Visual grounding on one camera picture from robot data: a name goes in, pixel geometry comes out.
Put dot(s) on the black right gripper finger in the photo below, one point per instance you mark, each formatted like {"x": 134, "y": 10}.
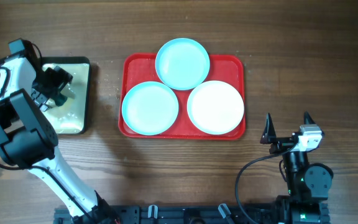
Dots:
{"x": 307, "y": 118}
{"x": 268, "y": 136}

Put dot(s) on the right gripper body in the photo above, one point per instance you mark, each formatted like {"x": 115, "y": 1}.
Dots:
{"x": 281, "y": 145}

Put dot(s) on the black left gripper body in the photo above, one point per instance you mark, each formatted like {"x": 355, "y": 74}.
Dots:
{"x": 49, "y": 83}

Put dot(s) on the white plate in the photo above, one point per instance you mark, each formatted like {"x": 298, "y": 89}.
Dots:
{"x": 215, "y": 107}

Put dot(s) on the light blue plate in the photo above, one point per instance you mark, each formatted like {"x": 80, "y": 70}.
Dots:
{"x": 150, "y": 108}
{"x": 182, "y": 64}

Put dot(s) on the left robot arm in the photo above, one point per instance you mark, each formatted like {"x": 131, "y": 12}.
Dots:
{"x": 30, "y": 85}

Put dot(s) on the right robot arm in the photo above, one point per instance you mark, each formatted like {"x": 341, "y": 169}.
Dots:
{"x": 308, "y": 184}

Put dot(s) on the black water basin tray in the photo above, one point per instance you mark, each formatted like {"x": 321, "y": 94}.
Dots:
{"x": 71, "y": 117}

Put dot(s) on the red plastic tray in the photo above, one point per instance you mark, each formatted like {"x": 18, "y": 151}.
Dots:
{"x": 140, "y": 67}

